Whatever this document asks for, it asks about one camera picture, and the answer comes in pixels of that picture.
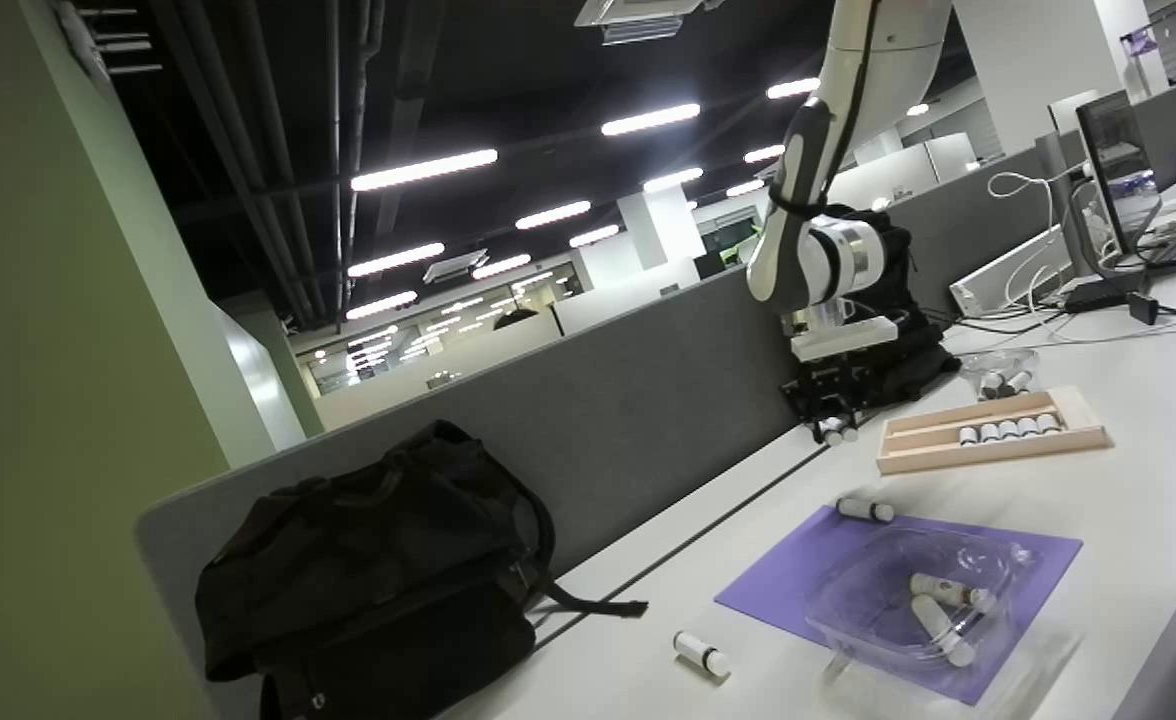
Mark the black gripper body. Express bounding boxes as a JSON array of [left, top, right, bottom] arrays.
[[781, 353, 896, 424]]

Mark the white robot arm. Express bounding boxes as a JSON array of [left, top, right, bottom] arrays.
[[748, 0, 960, 435]]

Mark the wooden bottle tray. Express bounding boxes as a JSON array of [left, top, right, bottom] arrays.
[[877, 382, 1110, 474]]

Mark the black backpack far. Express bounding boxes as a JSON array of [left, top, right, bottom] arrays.
[[782, 202, 960, 409]]

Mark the white bottle on mat edge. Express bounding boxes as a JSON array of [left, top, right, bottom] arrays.
[[836, 495, 896, 522]]

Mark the clear plastic bowl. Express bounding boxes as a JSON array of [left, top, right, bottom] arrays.
[[965, 349, 1047, 400]]

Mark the white power strip box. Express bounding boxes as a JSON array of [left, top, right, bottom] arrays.
[[947, 222, 1071, 318]]

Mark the purple mat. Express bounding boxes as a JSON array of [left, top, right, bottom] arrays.
[[718, 507, 1081, 709]]

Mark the clear plastic container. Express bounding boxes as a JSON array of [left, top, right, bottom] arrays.
[[809, 527, 1039, 672]]

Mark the white bottle in container upper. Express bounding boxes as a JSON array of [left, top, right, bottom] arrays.
[[906, 570, 995, 610]]

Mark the white bottle in container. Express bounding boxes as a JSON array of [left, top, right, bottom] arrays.
[[912, 597, 976, 668], [906, 570, 995, 610]]

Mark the white bottle in container lower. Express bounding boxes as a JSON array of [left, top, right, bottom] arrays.
[[912, 597, 976, 668]]

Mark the grey desk partition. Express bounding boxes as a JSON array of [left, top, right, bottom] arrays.
[[131, 145, 1060, 632]]

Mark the computer monitor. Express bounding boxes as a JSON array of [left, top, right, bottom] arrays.
[[1077, 91, 1154, 250]]

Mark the large black backpack near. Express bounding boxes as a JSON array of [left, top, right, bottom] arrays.
[[196, 421, 646, 720]]

